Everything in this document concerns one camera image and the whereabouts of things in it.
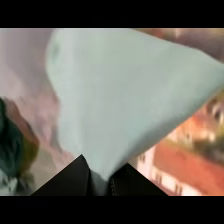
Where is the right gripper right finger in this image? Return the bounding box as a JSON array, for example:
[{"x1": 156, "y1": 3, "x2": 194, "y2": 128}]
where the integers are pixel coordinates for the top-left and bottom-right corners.
[{"x1": 107, "y1": 162, "x2": 168, "y2": 197}]

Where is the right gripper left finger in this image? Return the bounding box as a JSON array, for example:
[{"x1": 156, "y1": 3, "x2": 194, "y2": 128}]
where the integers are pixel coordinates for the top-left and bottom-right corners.
[{"x1": 31, "y1": 153, "x2": 92, "y2": 197}]

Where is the pale green shirt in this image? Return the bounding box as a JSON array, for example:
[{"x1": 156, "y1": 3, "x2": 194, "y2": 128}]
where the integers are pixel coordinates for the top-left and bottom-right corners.
[{"x1": 44, "y1": 28, "x2": 224, "y2": 197}]

